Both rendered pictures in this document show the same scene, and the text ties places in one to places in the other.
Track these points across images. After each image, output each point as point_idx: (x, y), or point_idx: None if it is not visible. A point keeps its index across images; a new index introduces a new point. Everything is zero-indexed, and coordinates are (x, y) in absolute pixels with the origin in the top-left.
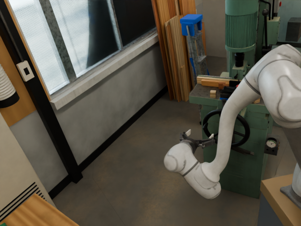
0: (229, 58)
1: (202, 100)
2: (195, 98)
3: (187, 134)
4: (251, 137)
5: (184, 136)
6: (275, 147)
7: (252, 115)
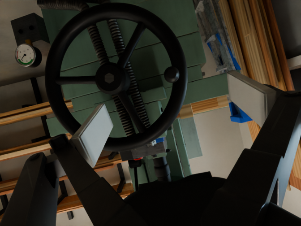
0: (180, 129)
1: (207, 91)
2: (225, 88)
3: (254, 106)
4: (76, 37)
5: (297, 132)
6: (21, 43)
7: (93, 96)
